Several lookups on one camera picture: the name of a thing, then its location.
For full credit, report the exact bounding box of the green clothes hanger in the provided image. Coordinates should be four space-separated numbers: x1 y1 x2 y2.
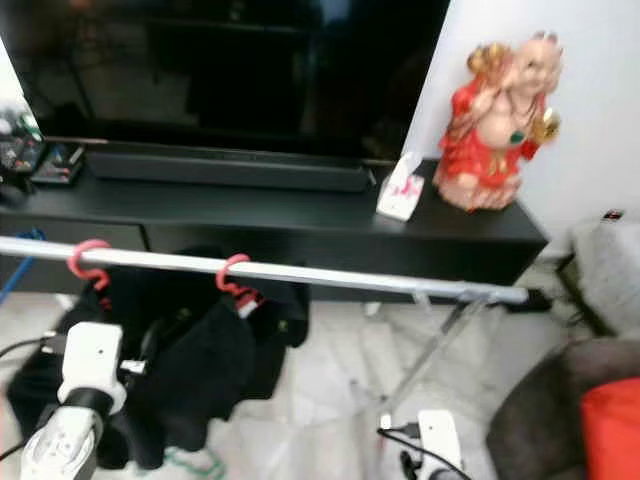
160 448 226 480

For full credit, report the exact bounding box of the white cloth covered side table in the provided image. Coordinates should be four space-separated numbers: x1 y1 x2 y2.
565 210 640 336

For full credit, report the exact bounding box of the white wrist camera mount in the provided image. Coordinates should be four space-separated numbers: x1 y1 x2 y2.
57 322 129 411
415 408 464 480

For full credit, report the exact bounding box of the black flat screen television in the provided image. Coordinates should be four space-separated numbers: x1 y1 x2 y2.
0 0 451 161

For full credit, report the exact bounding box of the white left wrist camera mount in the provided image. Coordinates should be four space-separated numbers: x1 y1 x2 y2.
57 322 129 411

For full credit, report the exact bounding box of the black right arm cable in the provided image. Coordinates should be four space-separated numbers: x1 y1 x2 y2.
375 422 471 480

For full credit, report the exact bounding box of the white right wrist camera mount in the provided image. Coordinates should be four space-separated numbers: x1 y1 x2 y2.
415 408 464 480

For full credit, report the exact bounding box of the black soundbar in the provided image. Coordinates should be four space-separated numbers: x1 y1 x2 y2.
85 148 376 193

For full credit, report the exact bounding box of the white pink tissue pack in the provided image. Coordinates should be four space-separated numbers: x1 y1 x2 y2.
375 153 426 223

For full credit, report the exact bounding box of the red laughing Buddha figurine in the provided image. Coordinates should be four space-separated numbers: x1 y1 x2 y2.
432 30 564 213

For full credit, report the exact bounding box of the black shirt red collar trim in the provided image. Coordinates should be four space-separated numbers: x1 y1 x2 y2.
150 275 311 446

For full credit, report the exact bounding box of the dark brown fabric sofa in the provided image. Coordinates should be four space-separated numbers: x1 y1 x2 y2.
487 338 640 480

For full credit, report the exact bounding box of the black TV cabinet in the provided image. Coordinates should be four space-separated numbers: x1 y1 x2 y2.
0 145 551 306

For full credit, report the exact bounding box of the red cushion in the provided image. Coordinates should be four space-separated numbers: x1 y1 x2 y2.
580 378 640 480

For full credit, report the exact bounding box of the black shirt with green logo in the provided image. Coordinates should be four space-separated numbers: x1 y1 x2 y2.
8 268 211 471

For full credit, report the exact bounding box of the blue clothes hanger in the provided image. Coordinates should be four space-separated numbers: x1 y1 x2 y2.
0 228 49 301

